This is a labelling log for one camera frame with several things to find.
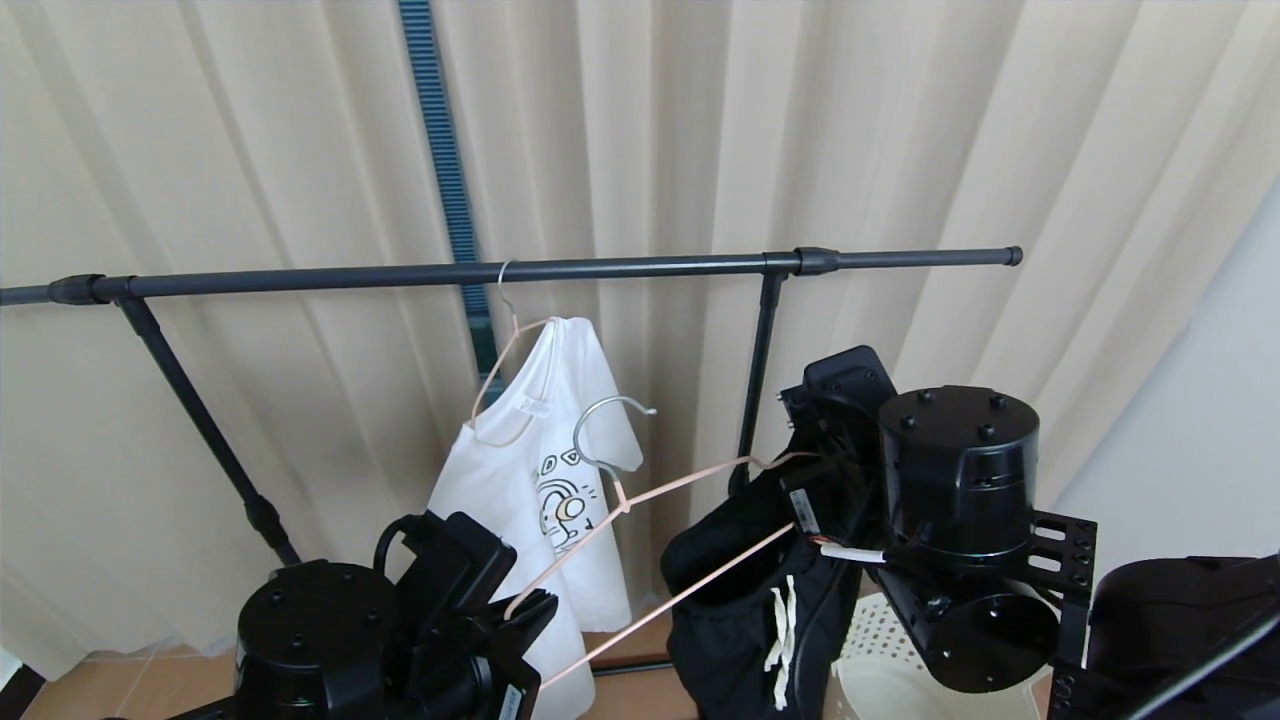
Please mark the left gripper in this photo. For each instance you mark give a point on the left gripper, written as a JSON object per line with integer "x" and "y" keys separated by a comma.
{"x": 460, "y": 670}

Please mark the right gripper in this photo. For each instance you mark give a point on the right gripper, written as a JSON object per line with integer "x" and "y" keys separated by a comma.
{"x": 840, "y": 490}

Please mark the white printed t-shirt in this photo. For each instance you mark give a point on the white printed t-shirt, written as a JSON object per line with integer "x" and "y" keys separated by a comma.
{"x": 520, "y": 500}

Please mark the pink clothes hanger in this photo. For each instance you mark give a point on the pink clothes hanger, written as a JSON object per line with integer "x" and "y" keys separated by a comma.
{"x": 508, "y": 290}
{"x": 590, "y": 415}

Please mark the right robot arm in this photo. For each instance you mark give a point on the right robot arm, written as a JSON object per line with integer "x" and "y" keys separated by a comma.
{"x": 960, "y": 480}

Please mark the white laundry basket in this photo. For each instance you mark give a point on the white laundry basket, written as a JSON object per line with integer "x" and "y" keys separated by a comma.
{"x": 890, "y": 680}

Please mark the black clothes rack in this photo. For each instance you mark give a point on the black clothes rack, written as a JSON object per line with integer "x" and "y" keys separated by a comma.
{"x": 300, "y": 277}

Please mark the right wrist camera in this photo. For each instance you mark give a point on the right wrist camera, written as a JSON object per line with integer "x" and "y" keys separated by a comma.
{"x": 840, "y": 385}

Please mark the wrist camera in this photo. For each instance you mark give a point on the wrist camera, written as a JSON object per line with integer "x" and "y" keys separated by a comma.
{"x": 840, "y": 385}
{"x": 460, "y": 560}

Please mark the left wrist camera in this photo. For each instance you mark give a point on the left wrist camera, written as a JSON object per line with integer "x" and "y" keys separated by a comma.
{"x": 460, "y": 560}

